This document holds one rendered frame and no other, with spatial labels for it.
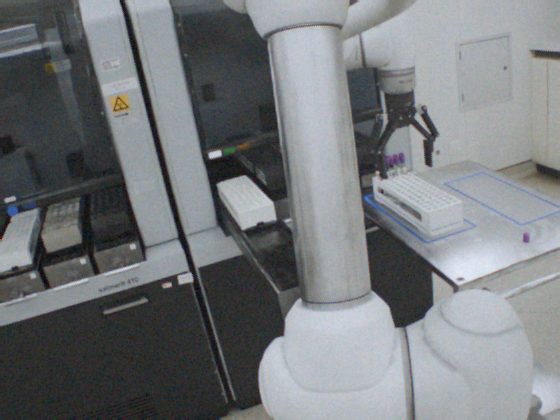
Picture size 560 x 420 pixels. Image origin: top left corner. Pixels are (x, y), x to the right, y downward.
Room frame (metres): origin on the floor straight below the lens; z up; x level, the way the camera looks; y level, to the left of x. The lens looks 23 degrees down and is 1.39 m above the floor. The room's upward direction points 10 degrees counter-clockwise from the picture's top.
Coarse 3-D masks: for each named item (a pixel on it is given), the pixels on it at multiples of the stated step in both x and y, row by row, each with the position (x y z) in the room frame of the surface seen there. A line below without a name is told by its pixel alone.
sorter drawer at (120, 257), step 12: (132, 216) 1.59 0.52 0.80; (132, 228) 1.49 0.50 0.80; (108, 240) 1.42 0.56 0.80; (120, 240) 1.38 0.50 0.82; (132, 240) 1.38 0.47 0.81; (96, 252) 1.35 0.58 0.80; (108, 252) 1.35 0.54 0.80; (120, 252) 1.36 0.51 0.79; (132, 252) 1.37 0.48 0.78; (108, 264) 1.35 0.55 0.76; (120, 264) 1.35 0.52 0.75; (132, 264) 1.33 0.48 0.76; (108, 276) 1.30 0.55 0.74
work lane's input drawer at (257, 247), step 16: (224, 208) 1.49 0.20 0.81; (224, 224) 1.49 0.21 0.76; (272, 224) 1.31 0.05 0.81; (240, 240) 1.27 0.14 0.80; (256, 240) 1.25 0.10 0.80; (272, 240) 1.23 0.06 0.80; (288, 240) 1.21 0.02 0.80; (256, 256) 1.15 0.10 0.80; (272, 256) 1.14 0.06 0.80; (288, 256) 1.13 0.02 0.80; (256, 272) 1.14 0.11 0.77; (272, 272) 1.04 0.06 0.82; (288, 272) 1.05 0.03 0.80; (272, 288) 1.00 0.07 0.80; (288, 288) 0.97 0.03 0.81; (288, 304) 0.96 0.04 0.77
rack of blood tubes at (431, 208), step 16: (400, 176) 1.32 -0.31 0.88; (400, 192) 1.22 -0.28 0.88; (416, 192) 1.19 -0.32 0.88; (432, 192) 1.18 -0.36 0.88; (400, 208) 1.20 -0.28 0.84; (416, 208) 1.11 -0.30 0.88; (432, 208) 1.09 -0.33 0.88; (448, 208) 1.08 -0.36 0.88; (416, 224) 1.12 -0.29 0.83; (432, 224) 1.07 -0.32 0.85; (448, 224) 1.08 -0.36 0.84
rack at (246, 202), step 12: (228, 180) 1.60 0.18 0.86; (240, 180) 1.58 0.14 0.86; (228, 192) 1.49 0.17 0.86; (240, 192) 1.46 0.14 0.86; (252, 192) 1.45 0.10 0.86; (228, 204) 1.48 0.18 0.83; (240, 204) 1.37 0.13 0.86; (252, 204) 1.36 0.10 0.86; (264, 204) 1.33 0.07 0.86; (240, 216) 1.31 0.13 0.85; (252, 216) 1.31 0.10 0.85; (264, 216) 1.32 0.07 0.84
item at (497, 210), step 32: (448, 192) 1.30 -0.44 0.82; (480, 192) 1.26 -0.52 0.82; (512, 192) 1.22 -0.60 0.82; (544, 192) 1.19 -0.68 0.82; (384, 224) 1.17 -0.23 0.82; (480, 224) 1.08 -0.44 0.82; (512, 224) 1.05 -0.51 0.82; (544, 224) 1.02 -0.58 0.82; (416, 256) 1.01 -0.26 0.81; (448, 256) 0.96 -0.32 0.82; (480, 256) 0.93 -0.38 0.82; (512, 256) 0.91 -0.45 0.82; (544, 256) 0.90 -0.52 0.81; (544, 384) 1.04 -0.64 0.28; (544, 416) 0.93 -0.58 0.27
